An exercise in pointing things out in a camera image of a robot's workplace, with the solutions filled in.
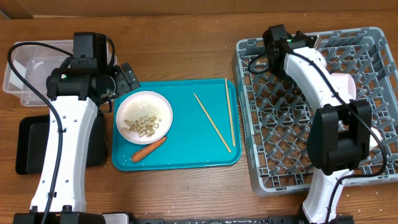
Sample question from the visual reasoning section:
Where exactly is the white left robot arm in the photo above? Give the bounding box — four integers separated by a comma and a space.
7, 32, 140, 223

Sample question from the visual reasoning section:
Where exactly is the teal plastic tray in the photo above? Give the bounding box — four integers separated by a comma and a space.
112, 78, 242, 171

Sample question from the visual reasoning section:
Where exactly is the clear plastic bin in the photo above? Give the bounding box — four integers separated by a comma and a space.
3, 40, 116, 106

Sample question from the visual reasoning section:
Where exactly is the right wooden chopstick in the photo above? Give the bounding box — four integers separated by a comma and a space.
224, 78, 236, 147

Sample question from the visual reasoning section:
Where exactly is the orange carrot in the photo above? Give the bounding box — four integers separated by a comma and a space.
131, 136, 167, 163

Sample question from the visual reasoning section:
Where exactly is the pale green bowl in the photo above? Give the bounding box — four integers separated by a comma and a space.
315, 49, 327, 68

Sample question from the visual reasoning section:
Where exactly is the white plate with food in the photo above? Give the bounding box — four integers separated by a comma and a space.
115, 91, 173, 145

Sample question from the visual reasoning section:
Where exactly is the white cup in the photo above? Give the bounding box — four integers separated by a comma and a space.
368, 126, 382, 150

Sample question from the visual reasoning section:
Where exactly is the black plastic bin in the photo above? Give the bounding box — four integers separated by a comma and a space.
15, 113, 107, 175

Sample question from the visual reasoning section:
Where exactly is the left wooden chopstick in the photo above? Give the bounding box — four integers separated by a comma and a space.
193, 93, 232, 153

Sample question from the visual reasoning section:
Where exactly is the grey dishwasher rack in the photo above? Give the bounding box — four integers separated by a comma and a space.
232, 27, 397, 197

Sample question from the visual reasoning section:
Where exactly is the wooden chopstick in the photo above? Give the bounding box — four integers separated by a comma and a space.
224, 78, 236, 147
193, 93, 232, 153

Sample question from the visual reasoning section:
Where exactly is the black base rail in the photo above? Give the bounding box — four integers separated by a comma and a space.
124, 207, 355, 224

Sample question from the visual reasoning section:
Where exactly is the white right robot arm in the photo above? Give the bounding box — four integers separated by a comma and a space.
248, 24, 387, 223

